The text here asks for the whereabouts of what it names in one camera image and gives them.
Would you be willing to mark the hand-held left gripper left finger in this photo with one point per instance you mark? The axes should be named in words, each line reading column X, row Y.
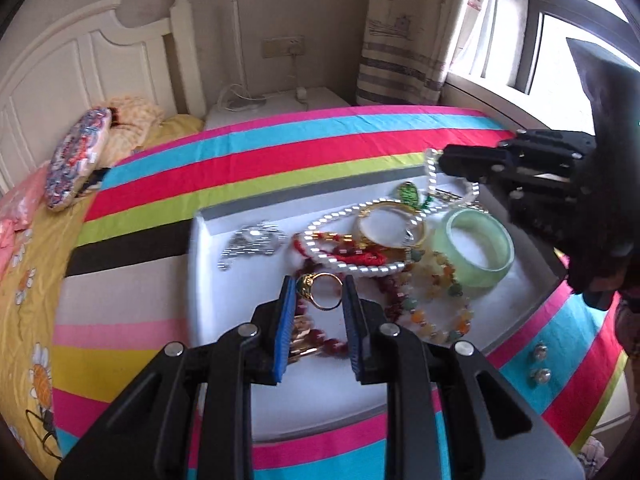
column 282, row 330

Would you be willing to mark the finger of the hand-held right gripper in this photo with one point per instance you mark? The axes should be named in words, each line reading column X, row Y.
column 475, row 162
column 545, row 210

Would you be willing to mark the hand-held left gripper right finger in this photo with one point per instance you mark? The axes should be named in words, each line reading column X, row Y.
column 355, row 330

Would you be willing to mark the white jewelry tray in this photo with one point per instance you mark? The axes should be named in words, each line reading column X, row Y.
column 240, row 300

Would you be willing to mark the gold bangle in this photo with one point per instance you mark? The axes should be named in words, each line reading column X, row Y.
column 385, row 205

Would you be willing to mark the person's right forearm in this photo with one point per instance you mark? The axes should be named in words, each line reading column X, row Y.
column 600, row 277

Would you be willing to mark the silver crystal brooch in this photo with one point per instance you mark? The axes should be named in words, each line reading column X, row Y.
column 250, row 242

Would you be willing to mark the green jade bangle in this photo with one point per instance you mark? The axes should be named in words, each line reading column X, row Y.
column 475, row 275

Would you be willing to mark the dark framed window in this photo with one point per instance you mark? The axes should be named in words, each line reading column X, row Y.
column 560, row 50

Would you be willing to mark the pearl stud earring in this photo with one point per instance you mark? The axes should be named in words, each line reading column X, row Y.
column 542, row 376
column 539, row 351

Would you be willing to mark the printed beige curtain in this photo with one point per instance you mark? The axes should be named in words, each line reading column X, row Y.
column 400, row 25

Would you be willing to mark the striped colourful cloth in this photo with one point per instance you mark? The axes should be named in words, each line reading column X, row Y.
column 150, row 185

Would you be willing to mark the white nightstand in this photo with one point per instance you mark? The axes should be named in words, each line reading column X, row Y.
column 280, row 110

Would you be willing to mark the plaid cloth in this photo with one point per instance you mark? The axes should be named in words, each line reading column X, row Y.
column 590, row 452

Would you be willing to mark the yellow floral bedsheet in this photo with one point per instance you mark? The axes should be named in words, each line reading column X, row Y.
column 40, row 270

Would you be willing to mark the beige pillow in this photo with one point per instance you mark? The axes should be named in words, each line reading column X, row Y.
column 130, row 130

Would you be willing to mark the round patterned cushion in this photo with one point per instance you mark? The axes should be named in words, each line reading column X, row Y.
column 75, row 160

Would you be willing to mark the white desk lamp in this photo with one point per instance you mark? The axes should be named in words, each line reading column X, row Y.
column 235, row 35

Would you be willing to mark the pink cloth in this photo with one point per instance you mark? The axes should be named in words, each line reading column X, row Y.
column 20, row 205

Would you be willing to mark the white wooden headboard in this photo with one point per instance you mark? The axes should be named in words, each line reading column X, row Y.
column 65, row 70

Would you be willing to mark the wall socket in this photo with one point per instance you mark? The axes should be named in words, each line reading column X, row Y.
column 283, row 46

